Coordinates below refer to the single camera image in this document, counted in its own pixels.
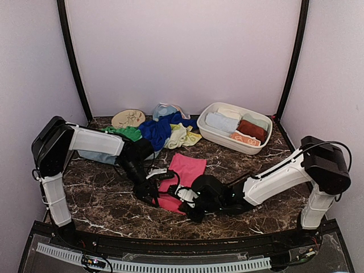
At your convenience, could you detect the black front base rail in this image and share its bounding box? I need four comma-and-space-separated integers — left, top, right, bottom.
53, 218, 319, 258

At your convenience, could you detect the black frame post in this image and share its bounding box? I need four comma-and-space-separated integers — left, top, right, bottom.
56, 0, 93, 122
275, 0, 309, 121

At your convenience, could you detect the black left frame post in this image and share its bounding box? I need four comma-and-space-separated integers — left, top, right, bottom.
56, 0, 93, 122

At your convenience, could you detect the orange patterned rolled towel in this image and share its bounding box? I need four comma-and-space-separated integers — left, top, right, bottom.
230, 131, 261, 147

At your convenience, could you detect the beige bird-painted plate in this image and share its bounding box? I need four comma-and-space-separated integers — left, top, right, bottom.
111, 109, 146, 129

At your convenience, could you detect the black right frame post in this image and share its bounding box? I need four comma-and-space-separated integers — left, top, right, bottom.
275, 0, 309, 121

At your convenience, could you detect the pink towel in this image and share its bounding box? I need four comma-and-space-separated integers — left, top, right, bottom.
158, 154, 207, 214

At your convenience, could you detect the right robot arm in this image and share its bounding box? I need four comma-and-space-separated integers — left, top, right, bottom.
173, 136, 352, 247

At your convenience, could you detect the large pale blue towel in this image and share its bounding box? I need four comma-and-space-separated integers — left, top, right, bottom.
205, 112, 239, 134

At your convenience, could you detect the pale green rolled towel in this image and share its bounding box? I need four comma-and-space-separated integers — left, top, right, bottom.
241, 113, 270, 130

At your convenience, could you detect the royal blue towel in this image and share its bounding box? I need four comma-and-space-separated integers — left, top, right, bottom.
138, 111, 197, 151

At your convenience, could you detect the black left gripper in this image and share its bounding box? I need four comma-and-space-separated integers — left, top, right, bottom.
118, 158, 160, 208

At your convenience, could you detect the brown rolled towel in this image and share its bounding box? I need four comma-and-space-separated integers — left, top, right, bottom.
237, 120, 268, 143

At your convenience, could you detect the light blue dotted towel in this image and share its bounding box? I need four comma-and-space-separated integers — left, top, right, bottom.
152, 103, 191, 121

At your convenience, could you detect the white slotted cable duct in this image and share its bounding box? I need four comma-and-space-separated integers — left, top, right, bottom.
36, 243, 272, 272

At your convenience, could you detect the pale yellow patterned towel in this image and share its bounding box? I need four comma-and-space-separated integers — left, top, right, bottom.
164, 123, 202, 150

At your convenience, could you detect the white rolled towel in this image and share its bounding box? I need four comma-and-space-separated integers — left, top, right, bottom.
217, 107, 242, 120

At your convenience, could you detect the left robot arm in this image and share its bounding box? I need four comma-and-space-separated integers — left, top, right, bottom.
31, 116, 159, 248

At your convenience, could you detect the white plastic basin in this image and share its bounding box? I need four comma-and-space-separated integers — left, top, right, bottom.
197, 102, 273, 155

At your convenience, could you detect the grey-blue towel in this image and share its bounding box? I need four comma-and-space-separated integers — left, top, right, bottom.
78, 147, 161, 166

